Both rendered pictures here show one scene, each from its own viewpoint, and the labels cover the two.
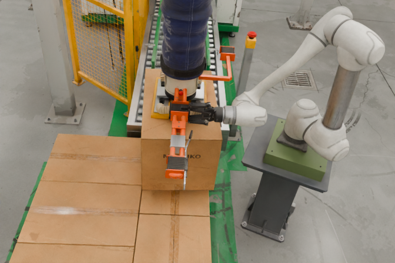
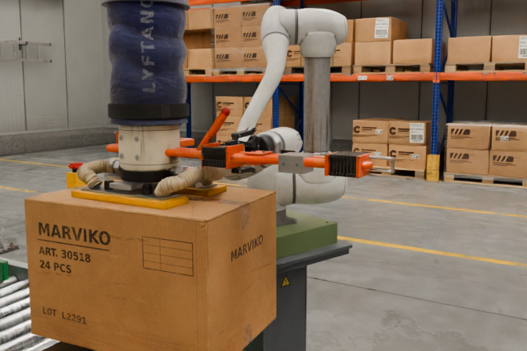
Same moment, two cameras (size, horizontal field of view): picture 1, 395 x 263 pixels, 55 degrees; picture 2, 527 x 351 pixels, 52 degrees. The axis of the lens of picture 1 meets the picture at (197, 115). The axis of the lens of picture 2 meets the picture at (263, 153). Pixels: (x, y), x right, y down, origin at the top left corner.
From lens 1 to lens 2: 1.66 m
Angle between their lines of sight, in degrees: 61
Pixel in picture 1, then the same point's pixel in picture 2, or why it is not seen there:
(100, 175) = not seen: outside the picture
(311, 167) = (324, 226)
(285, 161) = (297, 235)
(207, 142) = (266, 201)
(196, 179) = (262, 301)
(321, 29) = (279, 25)
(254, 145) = not seen: hidden behind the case
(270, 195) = (279, 337)
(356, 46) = (330, 19)
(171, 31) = (152, 34)
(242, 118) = (289, 139)
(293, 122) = (271, 183)
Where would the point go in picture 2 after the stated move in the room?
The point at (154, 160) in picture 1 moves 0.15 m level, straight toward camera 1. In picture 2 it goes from (222, 274) to (278, 284)
